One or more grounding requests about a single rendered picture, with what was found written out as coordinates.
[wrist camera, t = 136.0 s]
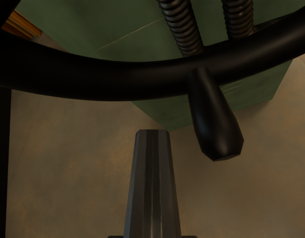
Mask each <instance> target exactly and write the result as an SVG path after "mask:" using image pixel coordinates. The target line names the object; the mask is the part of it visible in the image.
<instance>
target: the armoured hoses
mask: <svg viewBox="0 0 305 238"><path fill-rule="evenodd" d="M156 1H157V2H158V5H159V8H161V11H162V14H163V15H164V18H165V20H166V21H167V24H168V26H169V28H170V31H171V32H172V35H173V36H174V39H175V41H176V43H177V45H178V48H179V49H180V52H181V53H182V56H183V57H188V56H192V55H196V54H199V53H203V52H207V51H211V50H214V49H217V48H219V47H222V46H225V45H228V44H230V43H233V42H236V41H238V40H241V39H243V38H245V37H247V36H250V35H252V34H254V33H256V32H258V31H260V30H262V29H264V28H266V27H268V26H270V25H272V24H274V23H276V22H278V21H280V20H281V19H283V18H285V17H287V16H288V15H290V14H292V13H290V14H287V15H284V16H281V17H278V18H275V19H272V20H269V21H266V22H263V23H260V24H257V25H253V21H254V20H253V16H254V15H253V10H254V9H253V4H254V3H253V0H221V2H222V4H223V5H222V8H223V10H224V11H223V14H224V19H225V25H226V30H227V35H228V40H225V41H222V42H218V43H215V44H211V45H208V46H204V45H203V41H202V38H201V35H200V32H199V28H198V25H197V21H196V19H195V15H194V11H193V9H192V4H191V2H190V0H156Z"/></svg>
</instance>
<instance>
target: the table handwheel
mask: <svg viewBox="0 0 305 238"><path fill-rule="evenodd" d="M20 1H21V0H0V87H5V88H9V89H13V90H18V91H23V92H28V93H33V94H40V95H46V96H53V97H59V98H67V99H76V100H87V101H108V102H126V101H144V100H154V99H162V98H169V97H175V96H181V95H186V94H187V86H186V81H185V76H186V74H187V73H188V72H189V71H191V70H193V69H195V68H198V67H206V68H208V69H209V71H210V73H211V75H212V77H213V78H214V80H215V81H216V83H217V85H218V86H222V85H227V84H230V83H233V82H236V81H238V80H241V79H244V78H247V77H250V76H253V75H256V74H258V73H261V72H264V71H266V70H268V69H271V68H273V67H276V66H278V65H281V64H283V63H285V62H287V61H290V60H292V59H294V58H297V57H299V56H301V55H303V54H305V6H303V7H302V8H300V9H299V10H297V11H295V12H294V13H292V14H290V15H288V16H287V17H285V18H283V19H281V20H280V21H278V22H276V23H274V24H272V25H270V26H268V27H266V28H264V29H262V30H260V31H258V32H256V33H254V34H252V35H250V36H247V37H245V38H243V39H241V40H238V41H236V42H233V43H230V44H228V45H225V46H222V47H219V48H217V49H214V50H211V51H207V52H203V53H199V54H196V55H192V56H188V57H183V58H178V59H170V60H161V61H149V62H125V61H112V60H104V59H96V58H90V57H85V56H81V55H76V54H72V53H69V52H65V51H60V50H57V49H54V48H51V47H48V46H44V45H42V44H39V43H36V42H33V41H30V40H28V39H25V38H23V37H20V36H18V35H15V34H12V33H10V32H8V31H5V30H3V29H1V27H2V26H3V25H4V23H5V22H6V20H7V19H8V18H9V16H10V15H11V13H12V12H13V11H14V9H15V8H16V7H17V5H18V4H19V3H20Z"/></svg>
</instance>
